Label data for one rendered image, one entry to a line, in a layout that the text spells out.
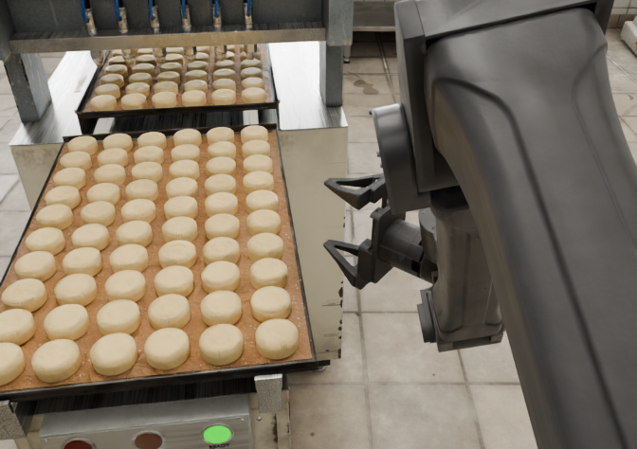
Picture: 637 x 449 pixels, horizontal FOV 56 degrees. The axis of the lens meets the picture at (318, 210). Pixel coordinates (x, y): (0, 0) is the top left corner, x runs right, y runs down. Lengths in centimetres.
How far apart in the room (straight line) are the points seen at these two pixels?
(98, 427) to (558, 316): 65
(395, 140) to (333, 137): 104
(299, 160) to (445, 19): 113
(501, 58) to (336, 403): 163
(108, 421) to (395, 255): 39
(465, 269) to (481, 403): 144
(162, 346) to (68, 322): 12
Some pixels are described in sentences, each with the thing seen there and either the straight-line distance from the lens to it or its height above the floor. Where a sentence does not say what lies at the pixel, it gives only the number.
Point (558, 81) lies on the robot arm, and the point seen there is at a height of 136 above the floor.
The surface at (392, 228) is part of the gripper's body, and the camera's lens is 72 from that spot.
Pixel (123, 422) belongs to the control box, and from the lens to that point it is 77.
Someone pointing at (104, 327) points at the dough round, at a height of 92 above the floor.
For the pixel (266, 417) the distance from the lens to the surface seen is 80.
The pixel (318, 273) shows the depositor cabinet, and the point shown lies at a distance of 155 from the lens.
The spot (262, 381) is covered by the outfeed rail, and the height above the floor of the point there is 90.
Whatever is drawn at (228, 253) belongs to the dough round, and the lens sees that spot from 83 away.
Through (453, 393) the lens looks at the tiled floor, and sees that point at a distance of 187.
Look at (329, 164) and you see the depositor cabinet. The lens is 137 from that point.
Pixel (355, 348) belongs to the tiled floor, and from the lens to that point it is 194.
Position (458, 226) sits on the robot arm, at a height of 123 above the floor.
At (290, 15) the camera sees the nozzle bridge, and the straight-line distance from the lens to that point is 131.
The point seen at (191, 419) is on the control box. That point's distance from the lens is 75.
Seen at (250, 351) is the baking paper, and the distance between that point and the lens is 72.
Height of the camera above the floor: 144
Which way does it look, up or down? 35 degrees down
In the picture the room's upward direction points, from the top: straight up
